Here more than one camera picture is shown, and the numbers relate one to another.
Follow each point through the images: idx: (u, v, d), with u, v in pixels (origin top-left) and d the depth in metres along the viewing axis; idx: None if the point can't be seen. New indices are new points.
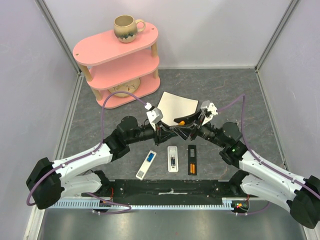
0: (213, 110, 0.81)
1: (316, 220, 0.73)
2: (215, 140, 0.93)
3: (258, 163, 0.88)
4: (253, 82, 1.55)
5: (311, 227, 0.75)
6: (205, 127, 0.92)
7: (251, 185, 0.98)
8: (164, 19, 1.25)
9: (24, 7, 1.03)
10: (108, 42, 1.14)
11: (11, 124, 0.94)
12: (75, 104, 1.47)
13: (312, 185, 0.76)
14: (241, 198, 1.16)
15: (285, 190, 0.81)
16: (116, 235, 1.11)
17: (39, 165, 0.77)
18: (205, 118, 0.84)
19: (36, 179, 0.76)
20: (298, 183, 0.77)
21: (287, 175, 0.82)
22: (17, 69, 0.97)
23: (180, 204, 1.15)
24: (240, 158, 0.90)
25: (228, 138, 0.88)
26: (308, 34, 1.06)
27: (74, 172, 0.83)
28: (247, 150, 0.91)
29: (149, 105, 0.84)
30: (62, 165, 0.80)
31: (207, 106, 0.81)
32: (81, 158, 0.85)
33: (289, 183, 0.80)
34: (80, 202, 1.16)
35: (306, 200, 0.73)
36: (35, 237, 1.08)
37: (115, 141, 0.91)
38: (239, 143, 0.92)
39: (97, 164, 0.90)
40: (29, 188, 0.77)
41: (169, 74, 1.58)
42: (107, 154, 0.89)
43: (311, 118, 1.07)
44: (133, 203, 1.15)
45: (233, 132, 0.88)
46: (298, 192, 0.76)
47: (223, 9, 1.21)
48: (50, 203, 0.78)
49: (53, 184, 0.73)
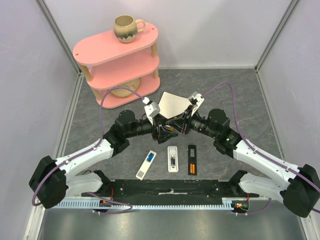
0: (198, 97, 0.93)
1: (309, 208, 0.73)
2: (206, 130, 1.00)
3: (253, 151, 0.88)
4: (253, 82, 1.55)
5: (303, 215, 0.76)
6: (195, 119, 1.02)
7: (249, 182, 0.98)
8: (165, 19, 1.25)
9: (24, 6, 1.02)
10: (108, 42, 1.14)
11: (11, 124, 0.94)
12: (75, 104, 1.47)
13: (307, 174, 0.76)
14: (241, 198, 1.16)
15: (279, 179, 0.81)
16: (116, 235, 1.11)
17: (42, 163, 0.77)
18: (194, 107, 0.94)
19: (39, 178, 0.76)
20: (292, 171, 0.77)
21: (281, 163, 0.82)
22: (17, 69, 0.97)
23: (180, 204, 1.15)
24: (235, 147, 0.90)
25: (215, 125, 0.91)
26: (308, 35, 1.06)
27: (77, 169, 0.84)
28: (242, 139, 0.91)
29: (147, 100, 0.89)
30: (66, 162, 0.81)
31: (193, 95, 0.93)
32: (83, 154, 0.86)
33: (283, 172, 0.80)
34: (80, 202, 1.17)
35: (300, 188, 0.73)
36: (35, 237, 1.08)
37: (114, 136, 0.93)
38: (232, 132, 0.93)
39: (98, 159, 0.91)
40: (32, 188, 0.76)
41: (169, 74, 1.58)
42: (107, 149, 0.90)
43: (311, 118, 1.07)
44: (133, 203, 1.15)
45: (219, 118, 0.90)
46: (292, 181, 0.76)
47: (223, 10, 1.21)
48: (55, 201, 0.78)
49: (59, 180, 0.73)
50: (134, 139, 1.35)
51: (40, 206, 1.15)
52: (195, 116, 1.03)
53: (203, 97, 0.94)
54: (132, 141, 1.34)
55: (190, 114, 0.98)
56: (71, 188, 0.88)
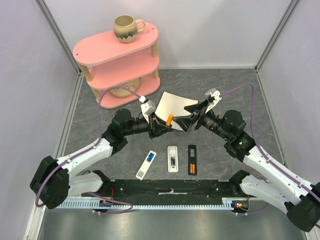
0: (217, 96, 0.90)
1: (313, 223, 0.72)
2: (218, 130, 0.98)
3: (266, 161, 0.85)
4: (253, 82, 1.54)
5: (305, 230, 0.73)
6: (208, 117, 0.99)
7: (251, 185, 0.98)
8: (165, 19, 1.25)
9: (24, 7, 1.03)
10: (108, 42, 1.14)
11: (11, 124, 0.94)
12: (75, 104, 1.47)
13: (317, 191, 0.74)
14: (241, 199, 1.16)
15: (289, 193, 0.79)
16: (116, 235, 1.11)
17: (43, 164, 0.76)
18: (210, 104, 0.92)
19: (41, 179, 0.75)
20: (305, 188, 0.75)
21: (294, 178, 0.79)
22: (17, 69, 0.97)
23: (180, 204, 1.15)
24: (247, 153, 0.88)
25: (230, 127, 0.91)
26: (308, 34, 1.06)
27: (79, 167, 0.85)
28: (255, 145, 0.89)
29: (143, 98, 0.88)
30: (68, 160, 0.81)
31: (211, 93, 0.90)
32: (84, 153, 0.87)
33: (295, 187, 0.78)
34: (80, 202, 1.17)
35: (310, 206, 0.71)
36: (35, 237, 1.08)
37: (112, 135, 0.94)
38: (245, 136, 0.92)
39: (98, 158, 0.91)
40: (34, 189, 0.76)
41: (169, 74, 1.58)
42: (107, 147, 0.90)
43: (311, 118, 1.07)
44: (134, 203, 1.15)
45: (234, 120, 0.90)
46: (304, 198, 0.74)
47: (223, 10, 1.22)
48: (58, 201, 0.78)
49: (62, 178, 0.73)
50: (134, 139, 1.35)
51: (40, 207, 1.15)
52: (210, 114, 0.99)
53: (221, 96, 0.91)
54: (132, 141, 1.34)
55: (200, 115, 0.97)
56: (72, 188, 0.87)
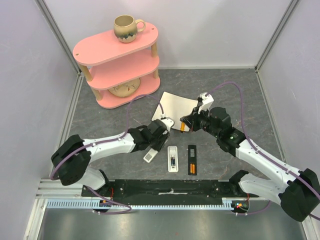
0: (203, 95, 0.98)
1: (305, 213, 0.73)
2: (209, 129, 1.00)
3: (255, 151, 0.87)
4: (253, 82, 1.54)
5: (299, 220, 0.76)
6: (201, 117, 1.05)
7: (249, 182, 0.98)
8: (165, 20, 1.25)
9: (24, 6, 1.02)
10: (108, 42, 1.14)
11: (10, 124, 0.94)
12: (75, 104, 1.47)
13: (307, 178, 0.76)
14: (241, 198, 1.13)
15: (278, 180, 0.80)
16: (116, 235, 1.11)
17: (70, 140, 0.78)
18: (201, 105, 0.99)
19: (63, 154, 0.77)
20: (292, 173, 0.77)
21: (282, 165, 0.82)
22: (17, 69, 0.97)
23: (180, 204, 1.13)
24: (237, 145, 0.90)
25: (214, 120, 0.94)
26: (308, 34, 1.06)
27: (100, 154, 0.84)
28: (246, 139, 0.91)
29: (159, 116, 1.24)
30: (93, 144, 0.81)
31: (200, 95, 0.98)
32: (108, 141, 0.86)
33: (283, 173, 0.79)
34: (80, 202, 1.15)
35: (298, 191, 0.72)
36: (35, 237, 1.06)
37: (138, 133, 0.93)
38: (237, 131, 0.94)
39: (119, 151, 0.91)
40: (54, 162, 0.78)
41: (169, 74, 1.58)
42: (130, 143, 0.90)
43: (311, 118, 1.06)
44: (133, 203, 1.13)
45: (219, 114, 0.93)
46: (291, 183, 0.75)
47: (223, 10, 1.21)
48: (72, 180, 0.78)
49: (84, 159, 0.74)
50: None
51: (40, 206, 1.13)
52: (202, 114, 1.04)
53: (207, 94, 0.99)
54: None
55: (197, 112, 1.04)
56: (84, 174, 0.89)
